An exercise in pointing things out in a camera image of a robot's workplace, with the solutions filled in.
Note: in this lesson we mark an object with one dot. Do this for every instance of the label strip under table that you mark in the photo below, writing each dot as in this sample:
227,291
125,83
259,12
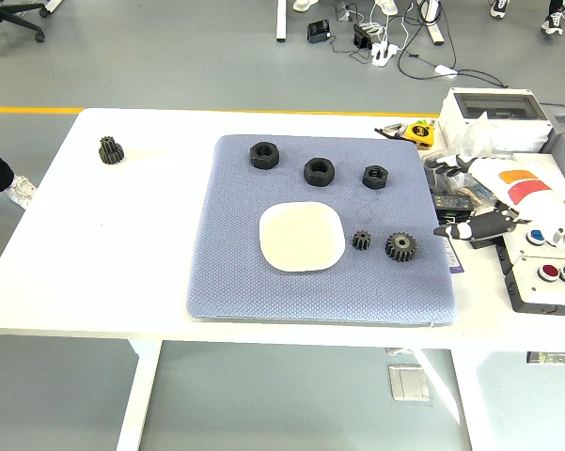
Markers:
554,358

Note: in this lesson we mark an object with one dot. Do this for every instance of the white power adapter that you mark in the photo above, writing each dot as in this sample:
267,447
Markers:
445,70

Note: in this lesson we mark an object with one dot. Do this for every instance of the clear plastic bag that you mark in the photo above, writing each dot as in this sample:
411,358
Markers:
475,136

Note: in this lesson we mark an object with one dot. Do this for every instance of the white push-button control box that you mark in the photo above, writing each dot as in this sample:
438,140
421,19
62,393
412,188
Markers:
531,286

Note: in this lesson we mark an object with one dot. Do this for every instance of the black power adapter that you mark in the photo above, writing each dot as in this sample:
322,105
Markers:
362,36

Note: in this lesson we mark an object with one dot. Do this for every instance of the black office chair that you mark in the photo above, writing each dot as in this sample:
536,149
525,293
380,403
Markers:
9,16

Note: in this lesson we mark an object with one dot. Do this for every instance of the large black gear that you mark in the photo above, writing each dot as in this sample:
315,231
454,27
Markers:
399,246

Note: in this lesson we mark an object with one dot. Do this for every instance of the yellow tape measure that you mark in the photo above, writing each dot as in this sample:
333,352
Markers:
420,134

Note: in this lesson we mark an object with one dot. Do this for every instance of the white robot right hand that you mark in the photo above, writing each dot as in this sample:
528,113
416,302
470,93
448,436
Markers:
522,188

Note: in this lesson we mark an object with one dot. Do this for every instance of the white electrical enclosure box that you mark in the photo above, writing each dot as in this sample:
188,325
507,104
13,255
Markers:
493,131

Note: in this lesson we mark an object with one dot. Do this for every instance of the person's white shoe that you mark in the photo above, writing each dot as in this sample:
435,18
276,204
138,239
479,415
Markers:
386,5
305,4

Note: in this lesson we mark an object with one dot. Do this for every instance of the metal floor socket plate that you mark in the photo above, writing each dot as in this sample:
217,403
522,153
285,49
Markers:
408,383

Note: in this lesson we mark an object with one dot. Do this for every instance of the medium black hex nut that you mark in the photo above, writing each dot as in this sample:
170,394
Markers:
318,172

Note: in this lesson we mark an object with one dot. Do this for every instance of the white desk leg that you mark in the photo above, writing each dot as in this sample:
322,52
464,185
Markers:
281,21
433,23

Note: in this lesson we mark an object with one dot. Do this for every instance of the metal pliers tool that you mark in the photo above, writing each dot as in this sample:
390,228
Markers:
392,130

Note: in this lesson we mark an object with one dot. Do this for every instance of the blue-grey textured mat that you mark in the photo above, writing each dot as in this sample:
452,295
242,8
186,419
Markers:
310,300

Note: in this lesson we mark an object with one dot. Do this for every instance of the small black hex nut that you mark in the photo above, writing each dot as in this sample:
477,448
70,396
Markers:
375,177

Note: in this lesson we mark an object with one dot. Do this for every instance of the white square dish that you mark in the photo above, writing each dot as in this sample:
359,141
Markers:
301,235

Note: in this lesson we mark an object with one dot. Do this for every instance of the black double-step gear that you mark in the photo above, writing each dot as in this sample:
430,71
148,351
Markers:
110,151

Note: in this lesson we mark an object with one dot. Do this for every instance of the black charger box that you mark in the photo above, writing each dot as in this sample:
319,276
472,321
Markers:
318,32

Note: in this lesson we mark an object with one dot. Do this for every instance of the large black hex nut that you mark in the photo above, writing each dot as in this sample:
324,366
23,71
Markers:
263,155

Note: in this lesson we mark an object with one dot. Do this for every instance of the small black gear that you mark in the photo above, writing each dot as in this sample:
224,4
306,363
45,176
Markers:
361,240

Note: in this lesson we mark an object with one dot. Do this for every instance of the purple and white booklet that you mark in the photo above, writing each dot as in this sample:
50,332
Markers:
453,263

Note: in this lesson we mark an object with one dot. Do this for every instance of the flat black electronic device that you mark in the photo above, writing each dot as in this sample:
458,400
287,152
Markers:
453,202

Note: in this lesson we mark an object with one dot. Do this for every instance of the white power strip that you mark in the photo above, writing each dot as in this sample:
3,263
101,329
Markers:
384,52

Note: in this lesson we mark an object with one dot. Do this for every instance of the white table leg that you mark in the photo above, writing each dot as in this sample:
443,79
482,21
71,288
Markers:
138,399
475,413

